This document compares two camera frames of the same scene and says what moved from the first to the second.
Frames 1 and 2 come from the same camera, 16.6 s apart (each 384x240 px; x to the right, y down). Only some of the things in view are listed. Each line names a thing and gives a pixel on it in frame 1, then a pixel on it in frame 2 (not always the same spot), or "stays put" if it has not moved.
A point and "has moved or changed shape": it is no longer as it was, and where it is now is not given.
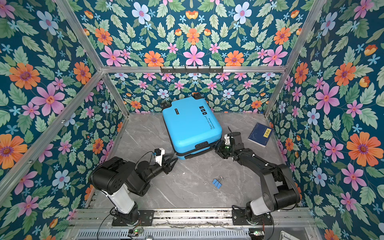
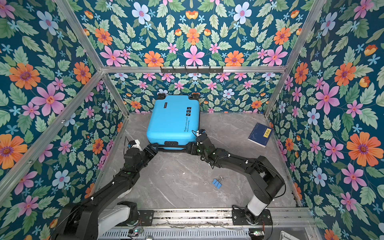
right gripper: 219,146 to 192,147
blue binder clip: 217,182 stays put
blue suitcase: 192,125 has moved or changed shape
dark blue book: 260,134 stays put
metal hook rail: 192,70 stays put
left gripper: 167,168 to 152,152
